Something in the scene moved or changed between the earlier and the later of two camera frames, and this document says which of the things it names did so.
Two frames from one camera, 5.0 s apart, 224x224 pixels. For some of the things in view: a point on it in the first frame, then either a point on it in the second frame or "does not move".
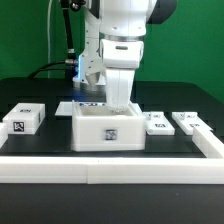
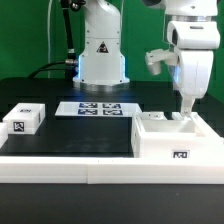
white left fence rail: (4, 133) does not move
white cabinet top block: (25, 118) does not move
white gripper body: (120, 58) → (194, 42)
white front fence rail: (112, 170) does not move
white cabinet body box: (94, 127) → (153, 135)
